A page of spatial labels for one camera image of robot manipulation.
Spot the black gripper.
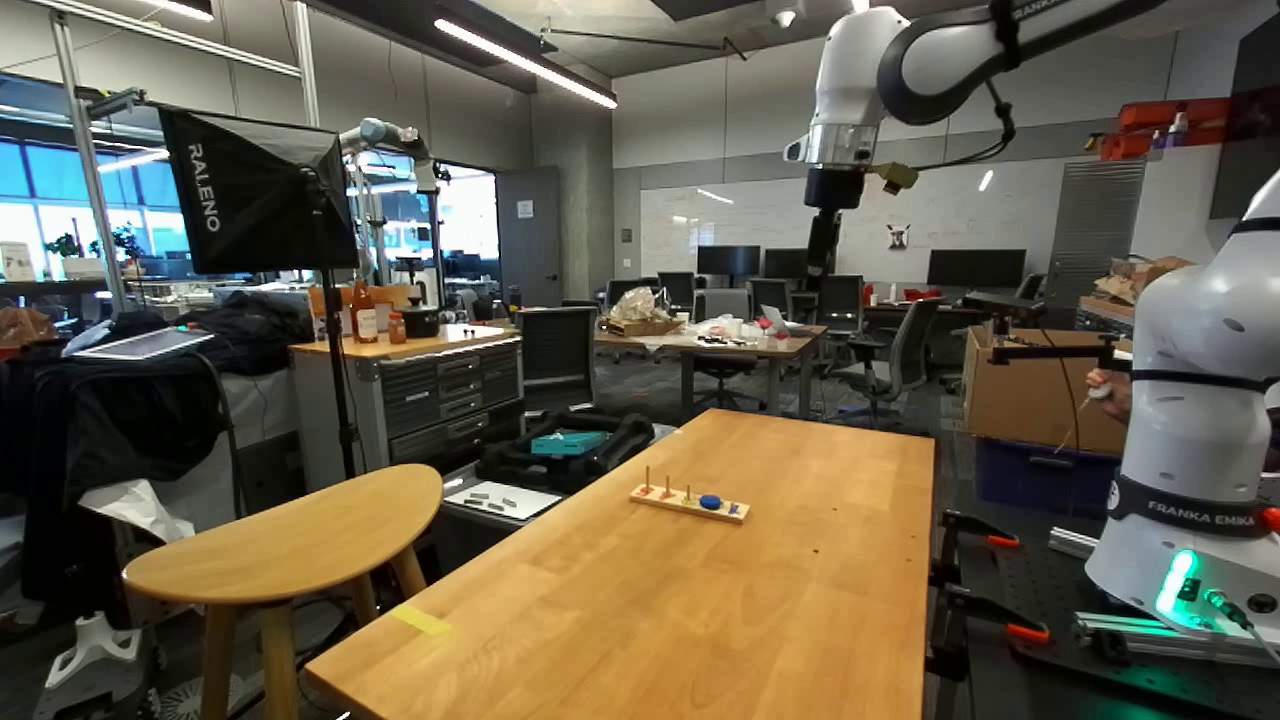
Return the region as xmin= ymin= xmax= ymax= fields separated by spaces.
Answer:
xmin=803 ymin=164 xmax=868 ymax=288

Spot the wooden peg holder board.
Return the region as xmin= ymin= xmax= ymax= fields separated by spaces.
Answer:
xmin=629 ymin=463 xmax=756 ymax=529

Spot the black computer monitor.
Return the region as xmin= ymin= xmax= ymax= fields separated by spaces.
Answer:
xmin=922 ymin=245 xmax=1030 ymax=297
xmin=692 ymin=242 xmax=765 ymax=288

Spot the white plastic bag heap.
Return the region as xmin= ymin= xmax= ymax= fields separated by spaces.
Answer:
xmin=603 ymin=286 xmax=688 ymax=340
xmin=692 ymin=310 xmax=789 ymax=356

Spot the dark office chair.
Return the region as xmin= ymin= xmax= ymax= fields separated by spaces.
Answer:
xmin=835 ymin=297 xmax=944 ymax=414

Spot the wooden work table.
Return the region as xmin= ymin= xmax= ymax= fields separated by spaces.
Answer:
xmin=593 ymin=315 xmax=832 ymax=419

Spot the brown cardboard box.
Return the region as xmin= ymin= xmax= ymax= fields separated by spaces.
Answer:
xmin=961 ymin=322 xmax=1135 ymax=463

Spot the blue plastic bin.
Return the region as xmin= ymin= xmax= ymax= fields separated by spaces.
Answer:
xmin=971 ymin=438 xmax=1121 ymax=519

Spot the teal and black case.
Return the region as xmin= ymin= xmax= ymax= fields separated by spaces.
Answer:
xmin=475 ymin=405 xmax=661 ymax=498

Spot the long ceiling light strip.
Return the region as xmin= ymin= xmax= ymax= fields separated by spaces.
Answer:
xmin=427 ymin=13 xmax=625 ymax=118

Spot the white flat box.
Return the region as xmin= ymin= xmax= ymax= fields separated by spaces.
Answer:
xmin=439 ymin=476 xmax=569 ymax=532

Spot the grey drawer cabinet wooden top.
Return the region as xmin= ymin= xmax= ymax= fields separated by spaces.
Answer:
xmin=289 ymin=322 xmax=527 ymax=494

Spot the red labelled bottle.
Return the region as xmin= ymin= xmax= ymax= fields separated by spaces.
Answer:
xmin=347 ymin=286 xmax=393 ymax=350

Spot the black light stand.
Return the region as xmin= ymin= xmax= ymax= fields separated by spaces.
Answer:
xmin=317 ymin=263 xmax=358 ymax=486

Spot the aluminium extrusion bar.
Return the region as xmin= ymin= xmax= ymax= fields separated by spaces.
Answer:
xmin=1073 ymin=608 xmax=1280 ymax=673

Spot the yellow tape strip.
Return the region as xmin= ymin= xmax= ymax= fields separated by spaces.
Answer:
xmin=388 ymin=604 xmax=454 ymax=639

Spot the black photo softbox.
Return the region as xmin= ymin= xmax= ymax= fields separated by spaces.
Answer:
xmin=156 ymin=106 xmax=362 ymax=281

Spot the round wooden stool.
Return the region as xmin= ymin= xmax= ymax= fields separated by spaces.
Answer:
xmin=119 ymin=462 xmax=446 ymax=720

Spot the black cloth pile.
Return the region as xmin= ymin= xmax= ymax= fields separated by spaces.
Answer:
xmin=0 ymin=292 xmax=312 ymax=616

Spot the crumpled white paper bag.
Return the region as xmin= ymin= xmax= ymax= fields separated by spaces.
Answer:
xmin=77 ymin=476 xmax=200 ymax=547

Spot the black clamp orange handle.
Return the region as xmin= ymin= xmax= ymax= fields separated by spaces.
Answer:
xmin=939 ymin=513 xmax=1028 ymax=556
xmin=949 ymin=584 xmax=1056 ymax=662

